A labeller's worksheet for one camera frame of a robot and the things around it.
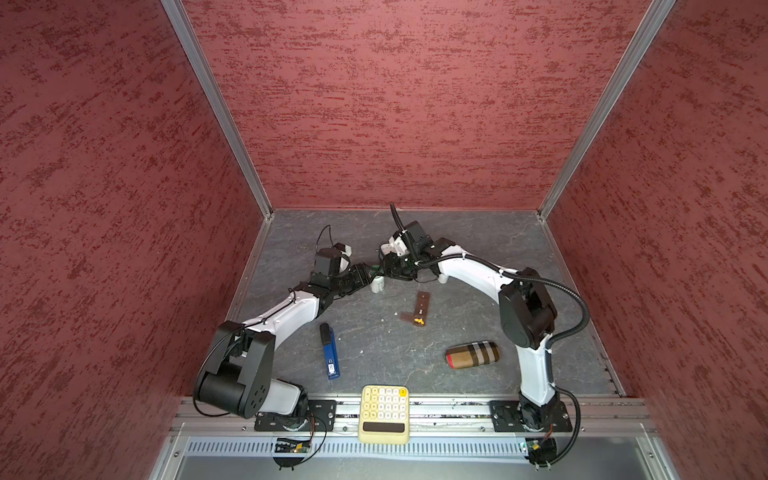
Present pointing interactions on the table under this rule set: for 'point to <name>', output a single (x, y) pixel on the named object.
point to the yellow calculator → (384, 416)
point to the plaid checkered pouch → (472, 354)
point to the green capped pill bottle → (378, 284)
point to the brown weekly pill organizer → (419, 317)
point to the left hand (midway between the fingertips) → (373, 279)
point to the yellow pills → (419, 321)
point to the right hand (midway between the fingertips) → (381, 278)
